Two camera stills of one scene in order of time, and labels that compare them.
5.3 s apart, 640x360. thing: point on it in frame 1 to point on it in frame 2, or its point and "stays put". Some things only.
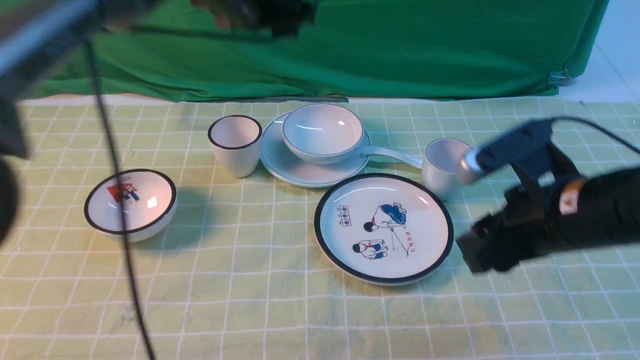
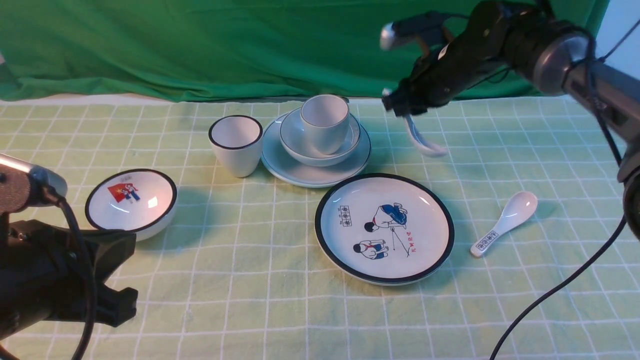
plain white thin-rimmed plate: x=279 y=162 stays put
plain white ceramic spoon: x=413 y=160 to x=420 y=139
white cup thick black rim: x=236 y=141 stays put
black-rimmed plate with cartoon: x=384 y=229 stays put
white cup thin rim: x=441 y=161 to x=325 y=118
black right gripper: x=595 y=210 to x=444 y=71
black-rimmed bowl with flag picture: x=150 y=201 stays put
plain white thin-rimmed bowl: x=322 y=133 stays put
